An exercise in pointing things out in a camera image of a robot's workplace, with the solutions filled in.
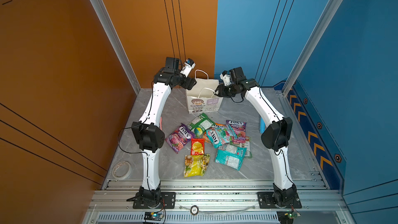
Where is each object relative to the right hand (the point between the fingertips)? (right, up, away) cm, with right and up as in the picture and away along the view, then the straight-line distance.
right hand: (215, 93), depth 91 cm
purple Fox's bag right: (+16, -22, +6) cm, 28 cm away
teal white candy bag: (+8, -35, -6) cm, 37 cm away
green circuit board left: (-30, -58, -20) cm, 69 cm away
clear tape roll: (-54, -39, -6) cm, 67 cm away
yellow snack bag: (-11, -39, -10) cm, 41 cm away
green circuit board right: (+33, -57, -21) cm, 69 cm away
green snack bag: (-10, -20, +6) cm, 24 cm away
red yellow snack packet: (-11, -31, -1) cm, 33 cm away
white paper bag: (-8, -3, -8) cm, 12 cm away
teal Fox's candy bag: (+2, -25, -1) cm, 25 cm away
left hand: (-14, +9, -3) cm, 17 cm away
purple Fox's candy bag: (-21, -27, +1) cm, 34 cm away
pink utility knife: (-35, -19, +11) cm, 42 cm away
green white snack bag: (+19, -31, +1) cm, 36 cm away
